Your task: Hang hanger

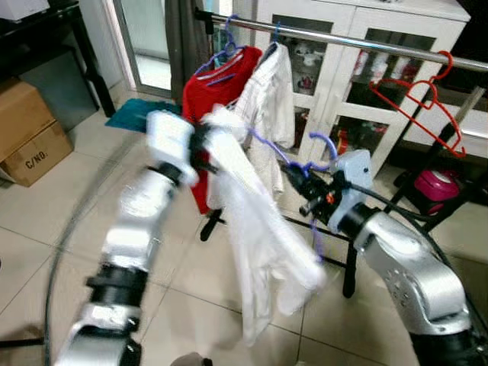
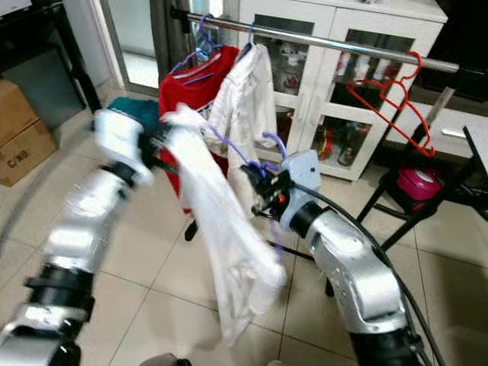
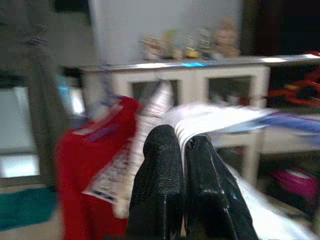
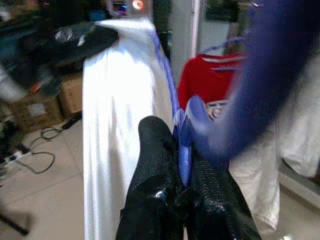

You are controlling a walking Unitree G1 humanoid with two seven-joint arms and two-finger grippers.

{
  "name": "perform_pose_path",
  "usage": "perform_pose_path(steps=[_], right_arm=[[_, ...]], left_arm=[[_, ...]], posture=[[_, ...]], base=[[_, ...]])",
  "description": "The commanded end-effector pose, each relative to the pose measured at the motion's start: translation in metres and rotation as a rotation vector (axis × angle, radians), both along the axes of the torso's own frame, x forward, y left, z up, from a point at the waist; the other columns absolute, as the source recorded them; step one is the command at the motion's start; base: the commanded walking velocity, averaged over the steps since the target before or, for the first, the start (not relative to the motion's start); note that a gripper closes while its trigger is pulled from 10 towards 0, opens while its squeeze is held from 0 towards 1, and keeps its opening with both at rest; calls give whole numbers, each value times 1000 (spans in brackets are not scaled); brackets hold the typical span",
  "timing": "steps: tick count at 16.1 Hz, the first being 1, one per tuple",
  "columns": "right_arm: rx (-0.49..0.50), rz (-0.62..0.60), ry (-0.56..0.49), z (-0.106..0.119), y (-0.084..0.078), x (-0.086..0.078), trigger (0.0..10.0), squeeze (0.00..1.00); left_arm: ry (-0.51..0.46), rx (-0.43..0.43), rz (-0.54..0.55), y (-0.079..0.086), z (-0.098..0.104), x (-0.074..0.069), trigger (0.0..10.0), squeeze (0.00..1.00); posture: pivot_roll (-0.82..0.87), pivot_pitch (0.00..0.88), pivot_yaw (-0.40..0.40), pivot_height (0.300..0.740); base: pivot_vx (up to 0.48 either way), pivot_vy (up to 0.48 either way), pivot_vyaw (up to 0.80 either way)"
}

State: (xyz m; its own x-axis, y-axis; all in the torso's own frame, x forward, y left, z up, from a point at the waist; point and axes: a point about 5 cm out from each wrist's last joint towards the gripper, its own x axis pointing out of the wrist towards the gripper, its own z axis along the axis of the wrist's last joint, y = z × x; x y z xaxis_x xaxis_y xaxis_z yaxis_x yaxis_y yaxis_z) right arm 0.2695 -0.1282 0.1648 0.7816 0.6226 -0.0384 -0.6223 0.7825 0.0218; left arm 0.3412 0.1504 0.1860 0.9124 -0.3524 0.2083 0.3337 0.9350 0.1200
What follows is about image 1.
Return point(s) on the blue plastic clothes hanger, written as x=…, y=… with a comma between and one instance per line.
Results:
x=324, y=137
x=268, y=52

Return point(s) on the white thin garment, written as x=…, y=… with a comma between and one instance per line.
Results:
x=259, y=229

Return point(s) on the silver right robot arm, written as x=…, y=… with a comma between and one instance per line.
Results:
x=412, y=267

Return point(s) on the purple clothes hanger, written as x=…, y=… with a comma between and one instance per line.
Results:
x=229, y=52

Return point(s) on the red clothes hanger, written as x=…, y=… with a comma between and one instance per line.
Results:
x=416, y=122

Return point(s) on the red shirt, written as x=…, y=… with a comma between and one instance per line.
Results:
x=217, y=95

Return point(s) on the teal cloth mat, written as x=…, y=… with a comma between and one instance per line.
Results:
x=133, y=114

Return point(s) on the white button shirt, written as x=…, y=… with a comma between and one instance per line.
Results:
x=274, y=99

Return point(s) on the grey curtain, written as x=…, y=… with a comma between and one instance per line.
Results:
x=187, y=38

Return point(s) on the white framed glass door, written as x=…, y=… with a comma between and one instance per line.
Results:
x=152, y=38

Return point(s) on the cardboard box printed C/NO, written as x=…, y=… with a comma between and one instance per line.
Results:
x=42, y=156

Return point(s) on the brown cardboard box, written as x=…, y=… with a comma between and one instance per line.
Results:
x=23, y=114

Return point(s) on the white glass door cabinet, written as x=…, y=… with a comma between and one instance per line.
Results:
x=381, y=8

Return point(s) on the black television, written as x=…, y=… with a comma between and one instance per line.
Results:
x=480, y=46

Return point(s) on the black desk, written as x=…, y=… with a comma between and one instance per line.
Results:
x=30, y=42

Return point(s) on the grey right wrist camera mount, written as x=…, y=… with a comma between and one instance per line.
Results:
x=352, y=179

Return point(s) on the black clothes rack frame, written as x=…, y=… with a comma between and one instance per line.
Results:
x=350, y=267

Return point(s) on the silver rack rail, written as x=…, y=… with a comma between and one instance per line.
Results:
x=343, y=40

